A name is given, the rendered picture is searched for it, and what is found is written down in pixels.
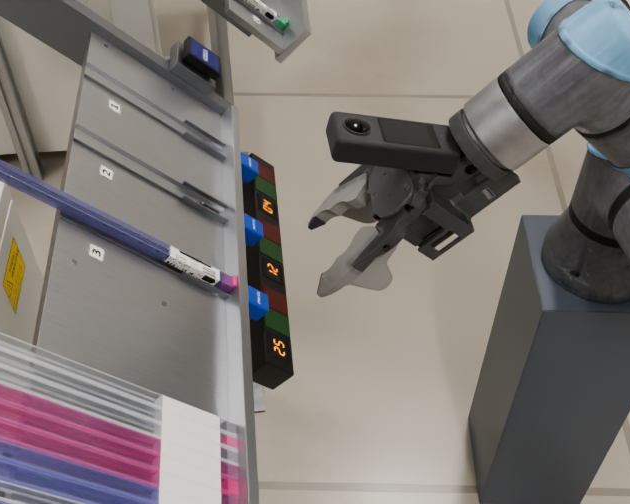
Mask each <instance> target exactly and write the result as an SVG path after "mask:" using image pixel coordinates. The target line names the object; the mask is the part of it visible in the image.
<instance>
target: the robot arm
mask: <svg viewBox="0 0 630 504"><path fill-rule="evenodd" d="M527 38H528V43H529V45H530V47H531V48H532V49H531V50H529V51H528V52H527V53H526V54H524V55H523V56H522V57H521V58H520V59H518V60H517V61H516V62H515V63H513V64H512V65H511V66H510V67H509V68H507V69H506V70H505V71H504V72H502V73H501V74H500V75H499V76H498V77H496V78H495V79H494V80H493V81H491V82H490V83H489V84H488V85H487V86H485V87H484V88H483V89H482V90H480V91H479V92H478V93H477V94H476V95H474V96H473V97H472V98H471V99H469V100H468V101H467V102H466V103H465V104H464V109H460V110H459V111H458V112H457V113H455V114H454V115H453V116H452V117H450V118H449V121H448V123H449V126H448V125H441V124H434V123H426V122H418V121H410V120H402V119H394V118H386V117H378V116H370V115H362V114H354V113H346V112H338V111H335V112H333V113H331V115H330V117H329V120H328V124H327V127H326V135H327V139H328V144H329V148H330V153H331V157H332V159H333V160H334V161H335V162H342V163H351V164H360V165H361V166H359V167H358V168H357V169H356V170H354V171H353V172H352V173H351V174H350V175H349V176H347V177H346V178H345V179H344V180H343V181H342V182H340V183H339V187H337V188H336V189H335V190H334V191H333V192H332V193H331V194H330V195H329V196H328V197H327V198H326V199H325V200H324V201H323V203H322V204H321V205H320V206H319V208H318V209H317V210H316V211H315V212H314V214H313V215H312V217H311V219H310V221H309V223H308V228H309V229H310V230H313V229H315V228H318V227H320V226H322V225H325V224H326V223H327V222H328V221H329V220H330V219H331V218H333V217H337V216H338V217H339V216H343V217H346V218H349V219H352V220H355V221H358V222H361V223H367V224H369V223H374V222H376V221H379V222H378V223H377V224H376V227H375V226H364V227H361V228H360V229H359V230H358V232H357V233H356V234H355V235H354V237H353V239H352V242H351V244H350V245H349V247H348V248H347V249H346V251H345V252H344V253H342V254H341V255H340V256H338V257H337V258H336V260H335V262H334V263H333V265H332V266H331V267H330V268H329V269H328V270H327V271H325V272H324V273H322V274H321V276H320V281H319V285H318V289H317V295H318V296H319V297H321V298H323V297H326V296H329V295H331V294H333V293H335V292H337V291H339V290H340V289H342V288H343V287H345V286H347V285H353V286H358V287H362V288H366V289H370V290H375V291H381V290H384V289H386V288H387V287H388V286H389V285H390V283H391V282H392V279H393V276H392V273H391V271H390V269H389V267H388V265H387V262H388V259H389V258H390V257H391V255H392V254H393V253H394V252H395V250H396V249H397V246H398V244H399V243H400V241H401V240H402V239H405V240H406V241H408V242H409V243H411V244H412V245H414V246H415V247H416V246H418V247H419V248H418V251H419V252H420V253H422V254H423V255H425V256H426V257H428V258H430V259H431V260H435V259H436V258H438V257H439V256H440V255H442V254H443V253H445V252H446V251H448V250H449V249H450V248H452V247H453V246H455V245H456V244H457V243H459V242H460V241H462V240H463V239H464V238H466V237H467V236H469V235H470V234H471V233H473V232H474V231H475V230H474V227H473V224H472V221H471V219H472V217H473V216H475V215H476V214H477V213H479V212H480V211H482V210H483V209H484V208H486V207H487V206H488V205H490V204H491V203H493V202H494V201H495V200H497V199H498V198H500V197H501V196H502V195H504V194H505V193H506V192H508V191H509V190H511V189H512V188H513V187H515V186H516V185H518V184H519V183H520V182H521V181H520V179H519V176H518V175H517V174H516V173H514V172H513V170H517V169H518V168H519V167H521V166H522V165H524V164H525V163H526V162H528V161H529V160H530V159H532V158H533V157H535V156H536V155H537V154H539V153H540V152H541V151H543V150H544V149H546V148H547V147H548V146H550V145H551V144H552V143H553V142H555V141H556V140H558V139H559V138H560V137H562V136H563V135H565V134H566V133H567V132H569V131H570V130H571V129H573V128H574V129H575V130H576V131H577V132H578V133H579V134H580V135H581V136H582V137H583V138H584V139H585V140H587V141H588V142H587V151H586V154H585V157H584V161H583V164H582V167H581V170H580V173H579V176H578V179H577V182H576V186H575V189H574V192H573V195H572V198H571V201H570V204H569V206H568V207H567V208H566V209H565V211H564V212H563V213H562V214H561V215H560V216H559V218H558V219H557V220H556V221H555V222H554V223H553V224H552V225H551V226H550V228H549V229H548V231H547V233H546V236H545V239H544V242H543V246H542V251H541V255H542V261H543V264H544V266H545V268H546V270H547V272H548V273H549V275H550V276H551V277H552V278H553V280H554V281H555V282H557V283H558V284H559V285H560V286H561V287H563V288H564V289H565V290H567V291H569V292H570V293H572V294H574V295H576V296H578V297H581V298H583V299H586V300H590V301H594V302H599V303H608V304H616V303H624V302H629V301H630V0H545V1H544V2H543V3H541V4H540V5H539V7H538V8H537V9H536V10H535V12H534V13H533V15H532V17H531V19H530V21H529V24H528V29H527ZM454 233H455V234H456V235H457V236H459V237H457V238H456V239H455V240H453V241H452V242H450V243H449V244H448V245H446V246H445V247H443V248H442V249H441V250H439V251H438V250H437V249H435V247H436V246H438V245H439V244H441V243H442V242H443V241H445V240H446V239H447V238H449V237H450V236H452V235H453V234H454Z"/></svg>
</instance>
